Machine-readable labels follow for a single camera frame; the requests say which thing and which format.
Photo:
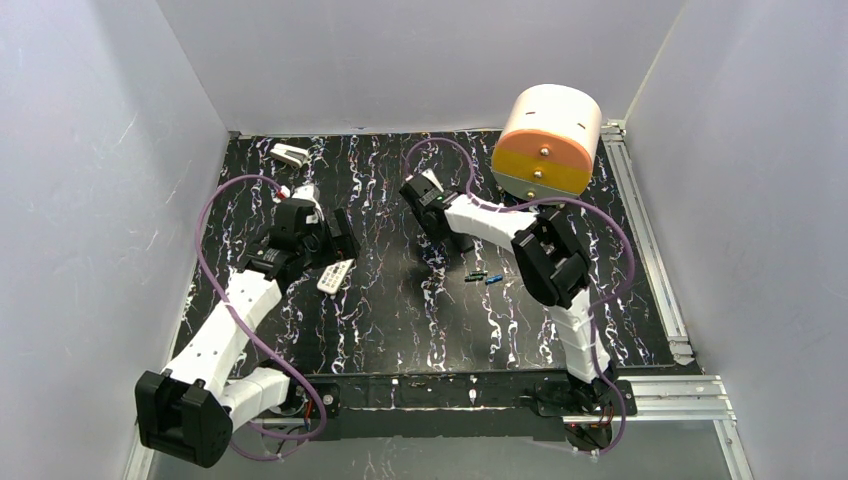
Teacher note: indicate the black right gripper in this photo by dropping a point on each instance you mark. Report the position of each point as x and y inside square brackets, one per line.
[421, 192]

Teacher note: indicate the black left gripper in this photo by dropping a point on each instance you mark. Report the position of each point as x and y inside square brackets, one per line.
[340, 235]

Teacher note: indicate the white remote control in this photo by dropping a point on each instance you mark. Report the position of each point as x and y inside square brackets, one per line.
[334, 276]

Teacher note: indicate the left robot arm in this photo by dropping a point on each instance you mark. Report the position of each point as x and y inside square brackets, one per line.
[190, 409]

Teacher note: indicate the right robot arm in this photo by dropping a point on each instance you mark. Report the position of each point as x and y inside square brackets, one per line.
[553, 265]

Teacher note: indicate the dark green battery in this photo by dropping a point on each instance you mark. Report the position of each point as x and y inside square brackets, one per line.
[477, 277]

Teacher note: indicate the small white clip object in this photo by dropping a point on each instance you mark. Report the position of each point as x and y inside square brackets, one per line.
[290, 155]

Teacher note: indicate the pink orange cylindrical drawer box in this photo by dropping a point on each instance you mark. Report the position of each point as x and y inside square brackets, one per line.
[548, 145]

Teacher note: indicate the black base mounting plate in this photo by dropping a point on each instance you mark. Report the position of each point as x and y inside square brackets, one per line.
[541, 404]

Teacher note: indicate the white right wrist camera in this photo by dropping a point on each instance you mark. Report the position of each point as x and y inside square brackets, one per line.
[430, 175]

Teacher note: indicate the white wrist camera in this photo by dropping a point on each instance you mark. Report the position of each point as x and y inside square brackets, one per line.
[430, 175]
[309, 192]

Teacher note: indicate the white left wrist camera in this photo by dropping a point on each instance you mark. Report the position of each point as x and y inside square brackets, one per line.
[309, 192]

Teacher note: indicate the aluminium frame rail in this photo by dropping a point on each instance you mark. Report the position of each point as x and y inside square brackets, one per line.
[672, 388]

